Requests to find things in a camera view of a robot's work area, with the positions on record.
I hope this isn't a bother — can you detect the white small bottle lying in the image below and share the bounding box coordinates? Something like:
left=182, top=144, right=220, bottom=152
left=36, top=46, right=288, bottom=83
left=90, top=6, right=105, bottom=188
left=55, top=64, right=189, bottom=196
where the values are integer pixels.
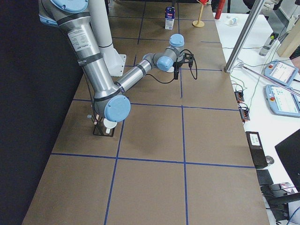
left=226, top=17, right=239, bottom=26

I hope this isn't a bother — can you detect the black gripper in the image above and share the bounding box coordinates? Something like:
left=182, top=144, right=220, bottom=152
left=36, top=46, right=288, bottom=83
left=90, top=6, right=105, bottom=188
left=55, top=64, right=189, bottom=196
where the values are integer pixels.
left=173, top=62, right=181, bottom=80

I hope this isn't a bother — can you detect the wooden mug tree stand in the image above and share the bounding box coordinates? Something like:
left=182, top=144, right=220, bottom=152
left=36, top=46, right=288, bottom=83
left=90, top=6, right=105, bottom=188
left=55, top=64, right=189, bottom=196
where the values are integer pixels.
left=192, top=0, right=209, bottom=28

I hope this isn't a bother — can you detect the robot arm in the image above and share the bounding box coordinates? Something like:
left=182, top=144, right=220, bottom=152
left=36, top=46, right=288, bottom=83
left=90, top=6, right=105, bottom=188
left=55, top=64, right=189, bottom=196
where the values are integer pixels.
left=38, top=0, right=184, bottom=122

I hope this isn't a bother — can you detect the black monitor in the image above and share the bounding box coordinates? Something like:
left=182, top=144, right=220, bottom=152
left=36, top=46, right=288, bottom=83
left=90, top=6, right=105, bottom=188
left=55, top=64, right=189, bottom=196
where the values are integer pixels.
left=275, top=130, right=300, bottom=191

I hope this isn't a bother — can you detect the white ribbed mug on rack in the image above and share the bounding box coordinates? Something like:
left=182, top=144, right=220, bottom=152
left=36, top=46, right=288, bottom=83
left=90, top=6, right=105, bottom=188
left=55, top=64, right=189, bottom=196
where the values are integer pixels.
left=103, top=118, right=117, bottom=134

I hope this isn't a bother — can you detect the long silver rod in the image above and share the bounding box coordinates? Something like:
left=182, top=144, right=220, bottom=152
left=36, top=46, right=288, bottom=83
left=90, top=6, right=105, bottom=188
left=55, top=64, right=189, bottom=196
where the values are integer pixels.
left=239, top=64, right=300, bottom=96

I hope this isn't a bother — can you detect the wooden stick in rack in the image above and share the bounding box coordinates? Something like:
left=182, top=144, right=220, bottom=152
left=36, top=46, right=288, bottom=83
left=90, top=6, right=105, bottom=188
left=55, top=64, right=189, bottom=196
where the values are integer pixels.
left=93, top=114, right=98, bottom=125

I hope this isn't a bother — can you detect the near teach pendant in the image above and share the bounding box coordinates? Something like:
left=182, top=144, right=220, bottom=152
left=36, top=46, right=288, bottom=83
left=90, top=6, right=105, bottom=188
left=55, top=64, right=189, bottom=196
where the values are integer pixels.
left=264, top=84, right=300, bottom=118

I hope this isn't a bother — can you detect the black remote box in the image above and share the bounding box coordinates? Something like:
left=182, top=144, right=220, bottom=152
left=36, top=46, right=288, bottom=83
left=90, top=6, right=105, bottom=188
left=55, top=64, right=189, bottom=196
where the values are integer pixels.
left=245, top=131, right=268, bottom=169

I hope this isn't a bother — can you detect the blue white milk carton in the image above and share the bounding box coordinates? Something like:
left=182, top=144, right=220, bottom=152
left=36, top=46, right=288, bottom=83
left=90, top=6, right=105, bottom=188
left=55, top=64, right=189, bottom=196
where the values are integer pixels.
left=165, top=6, right=175, bottom=30

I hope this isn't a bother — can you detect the teach pendant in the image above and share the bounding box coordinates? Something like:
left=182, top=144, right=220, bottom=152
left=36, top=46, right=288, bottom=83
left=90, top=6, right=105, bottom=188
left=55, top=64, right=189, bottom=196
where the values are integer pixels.
left=264, top=84, right=300, bottom=118
left=264, top=61, right=299, bottom=86

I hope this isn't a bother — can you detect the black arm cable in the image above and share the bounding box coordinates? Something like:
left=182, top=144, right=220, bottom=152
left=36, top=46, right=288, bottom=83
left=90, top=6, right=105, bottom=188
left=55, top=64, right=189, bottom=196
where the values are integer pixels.
left=145, top=49, right=198, bottom=84

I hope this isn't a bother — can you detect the clear water bottle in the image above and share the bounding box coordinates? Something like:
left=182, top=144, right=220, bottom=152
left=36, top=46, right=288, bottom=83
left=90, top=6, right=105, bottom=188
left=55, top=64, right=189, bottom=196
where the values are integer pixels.
left=259, top=32, right=279, bottom=56

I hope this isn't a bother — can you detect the orange black connector board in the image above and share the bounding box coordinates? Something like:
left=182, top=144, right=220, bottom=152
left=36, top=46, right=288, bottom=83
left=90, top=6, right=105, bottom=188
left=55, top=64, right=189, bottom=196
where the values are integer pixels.
left=234, top=90, right=244, bottom=103

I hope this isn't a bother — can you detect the far teach pendant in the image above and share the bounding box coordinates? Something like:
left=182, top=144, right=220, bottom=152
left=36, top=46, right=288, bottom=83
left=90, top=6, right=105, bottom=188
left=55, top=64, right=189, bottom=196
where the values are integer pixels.
left=264, top=61, right=299, bottom=86

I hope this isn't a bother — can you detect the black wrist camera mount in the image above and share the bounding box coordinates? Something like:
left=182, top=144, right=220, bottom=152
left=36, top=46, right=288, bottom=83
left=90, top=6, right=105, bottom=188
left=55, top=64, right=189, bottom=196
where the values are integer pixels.
left=178, top=53, right=194, bottom=68

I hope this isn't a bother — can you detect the aluminium frame post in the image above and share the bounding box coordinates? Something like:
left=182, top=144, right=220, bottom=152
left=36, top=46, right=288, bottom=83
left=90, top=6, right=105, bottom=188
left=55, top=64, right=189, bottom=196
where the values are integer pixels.
left=224, top=0, right=265, bottom=73

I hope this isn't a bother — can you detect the white smiley mug black handle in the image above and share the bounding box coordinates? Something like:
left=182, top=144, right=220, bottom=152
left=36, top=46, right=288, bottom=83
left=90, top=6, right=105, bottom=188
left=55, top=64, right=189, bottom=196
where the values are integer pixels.
left=166, top=67, right=174, bottom=73

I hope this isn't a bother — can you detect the red bottle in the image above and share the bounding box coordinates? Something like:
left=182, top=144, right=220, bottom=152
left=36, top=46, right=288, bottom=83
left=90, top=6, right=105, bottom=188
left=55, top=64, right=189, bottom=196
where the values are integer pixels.
left=214, top=0, right=226, bottom=20

